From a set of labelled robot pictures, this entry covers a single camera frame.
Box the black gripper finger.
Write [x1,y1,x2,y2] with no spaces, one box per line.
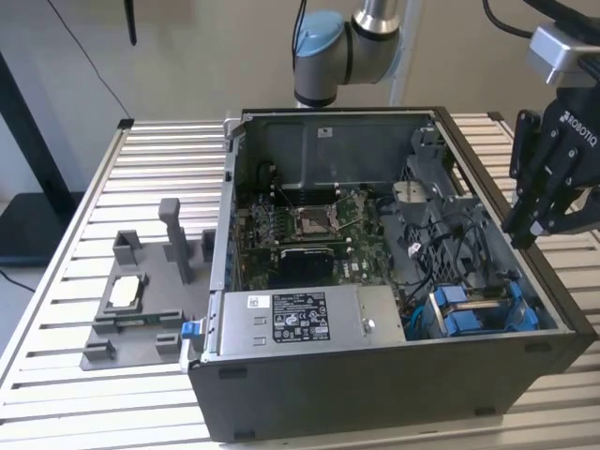
[501,128,571,250]
[530,185,600,238]

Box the blue disk carrier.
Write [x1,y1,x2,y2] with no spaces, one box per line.
[443,307,541,337]

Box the grey plastic drive cage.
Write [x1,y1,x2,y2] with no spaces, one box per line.
[387,126,512,285]

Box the green motherboard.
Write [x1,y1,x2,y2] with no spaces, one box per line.
[233,187,399,293]

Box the metal socket cover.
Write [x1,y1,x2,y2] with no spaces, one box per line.
[333,194,368,227]

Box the CPU socket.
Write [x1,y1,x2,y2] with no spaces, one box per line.
[291,205,339,241]

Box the black graphics card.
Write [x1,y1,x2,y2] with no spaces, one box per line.
[278,247,337,288]

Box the silver power supply unit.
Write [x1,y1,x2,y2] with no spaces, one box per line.
[219,285,407,356]

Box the thin locking lever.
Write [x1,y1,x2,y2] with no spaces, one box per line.
[275,183,302,211]

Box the black open PC case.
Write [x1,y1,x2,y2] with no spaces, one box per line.
[187,106,599,444]

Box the blue case latch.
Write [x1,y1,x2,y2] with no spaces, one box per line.
[180,318,206,341]

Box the grey parts rack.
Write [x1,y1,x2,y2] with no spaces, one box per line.
[80,197,217,372]

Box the silver CPU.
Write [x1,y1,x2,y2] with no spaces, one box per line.
[108,277,141,308]

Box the black antenna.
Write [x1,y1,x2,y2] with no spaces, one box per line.
[123,0,139,47]

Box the black monitor stand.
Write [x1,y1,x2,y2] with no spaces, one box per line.
[0,51,86,268]

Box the black wire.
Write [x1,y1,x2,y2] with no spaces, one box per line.
[401,252,470,301]
[438,210,506,294]

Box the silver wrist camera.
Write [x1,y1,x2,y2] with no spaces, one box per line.
[524,25,600,88]

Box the black camera cable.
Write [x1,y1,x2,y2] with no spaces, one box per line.
[482,0,538,41]

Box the blue wire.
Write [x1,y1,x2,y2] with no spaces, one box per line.
[404,304,426,335]

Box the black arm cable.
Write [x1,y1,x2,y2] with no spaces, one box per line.
[291,0,308,34]

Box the thin black wall cable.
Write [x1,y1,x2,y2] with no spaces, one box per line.
[46,0,131,119]

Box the black floor cable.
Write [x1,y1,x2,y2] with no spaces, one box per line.
[0,269,38,295]

